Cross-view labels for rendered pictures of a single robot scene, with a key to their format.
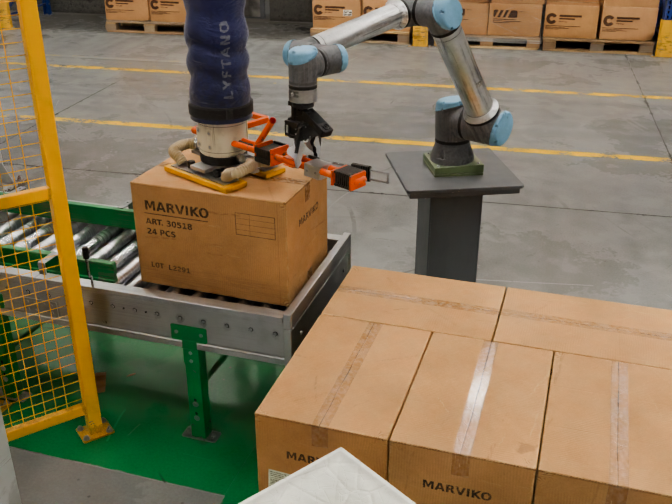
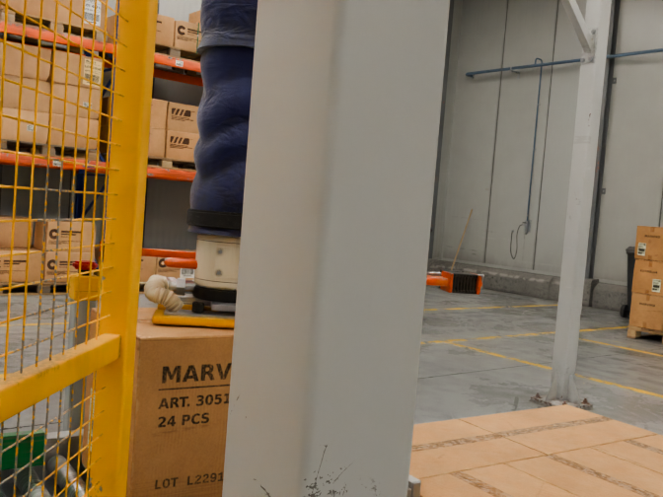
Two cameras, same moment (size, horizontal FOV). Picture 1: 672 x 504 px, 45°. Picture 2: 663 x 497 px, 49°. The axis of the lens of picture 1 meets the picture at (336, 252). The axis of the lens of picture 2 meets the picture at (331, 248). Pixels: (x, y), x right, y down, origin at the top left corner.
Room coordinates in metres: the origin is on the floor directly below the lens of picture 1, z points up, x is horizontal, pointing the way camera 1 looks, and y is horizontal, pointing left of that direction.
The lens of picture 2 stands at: (1.51, 1.67, 1.24)
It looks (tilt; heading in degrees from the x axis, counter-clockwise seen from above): 3 degrees down; 308
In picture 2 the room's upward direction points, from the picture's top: 5 degrees clockwise
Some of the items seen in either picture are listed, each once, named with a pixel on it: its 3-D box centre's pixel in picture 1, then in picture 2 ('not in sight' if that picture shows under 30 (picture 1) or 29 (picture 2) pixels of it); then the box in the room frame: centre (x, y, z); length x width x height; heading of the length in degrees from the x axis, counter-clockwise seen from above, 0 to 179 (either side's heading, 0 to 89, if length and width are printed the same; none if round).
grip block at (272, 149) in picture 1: (271, 152); not in sight; (2.65, 0.22, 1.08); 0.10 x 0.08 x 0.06; 138
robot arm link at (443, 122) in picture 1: (454, 117); not in sight; (3.41, -0.51, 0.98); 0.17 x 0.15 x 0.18; 46
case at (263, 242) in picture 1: (234, 223); (227, 397); (2.81, 0.38, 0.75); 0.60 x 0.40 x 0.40; 70
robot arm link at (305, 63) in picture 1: (303, 67); not in sight; (2.56, 0.10, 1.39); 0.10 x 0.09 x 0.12; 136
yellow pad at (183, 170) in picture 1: (204, 171); (227, 314); (2.74, 0.47, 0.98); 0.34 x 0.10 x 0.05; 48
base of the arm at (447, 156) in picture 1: (452, 147); not in sight; (3.41, -0.51, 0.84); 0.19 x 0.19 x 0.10
